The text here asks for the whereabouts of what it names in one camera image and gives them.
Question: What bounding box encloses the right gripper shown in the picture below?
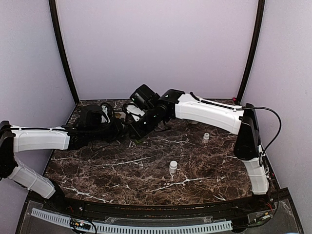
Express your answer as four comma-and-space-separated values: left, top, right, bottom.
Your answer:
129, 107, 161, 139

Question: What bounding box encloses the white pill bottle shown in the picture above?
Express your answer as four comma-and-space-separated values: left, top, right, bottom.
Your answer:
203, 133, 210, 143
169, 160, 177, 174

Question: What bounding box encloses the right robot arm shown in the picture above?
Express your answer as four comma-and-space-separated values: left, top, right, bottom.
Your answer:
129, 84, 269, 212

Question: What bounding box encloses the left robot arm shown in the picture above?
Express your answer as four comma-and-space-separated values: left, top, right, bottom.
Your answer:
0, 103, 124, 213

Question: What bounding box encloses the small green circuit board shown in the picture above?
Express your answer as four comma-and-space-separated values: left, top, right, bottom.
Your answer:
69, 218, 91, 231

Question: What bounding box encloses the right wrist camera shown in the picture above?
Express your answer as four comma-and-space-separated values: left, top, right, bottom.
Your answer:
122, 102, 145, 122

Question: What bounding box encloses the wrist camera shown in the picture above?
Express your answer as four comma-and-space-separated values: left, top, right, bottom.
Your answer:
122, 102, 145, 122
100, 102, 115, 124

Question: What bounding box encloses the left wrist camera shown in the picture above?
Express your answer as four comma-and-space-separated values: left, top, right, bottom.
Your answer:
100, 102, 115, 124

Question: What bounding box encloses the black front table rail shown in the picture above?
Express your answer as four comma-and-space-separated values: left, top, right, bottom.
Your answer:
35, 177, 279, 218

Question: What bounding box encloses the white slotted cable duct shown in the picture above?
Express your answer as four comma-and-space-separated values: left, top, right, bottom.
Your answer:
30, 208, 233, 234

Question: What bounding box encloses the left black frame post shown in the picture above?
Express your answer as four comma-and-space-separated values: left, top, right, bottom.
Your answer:
48, 0, 80, 105

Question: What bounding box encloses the black frame post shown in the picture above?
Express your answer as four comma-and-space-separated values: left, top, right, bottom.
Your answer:
48, 0, 80, 105
235, 0, 266, 104

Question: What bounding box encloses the right black frame post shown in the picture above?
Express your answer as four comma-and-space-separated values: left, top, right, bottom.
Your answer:
235, 0, 266, 104

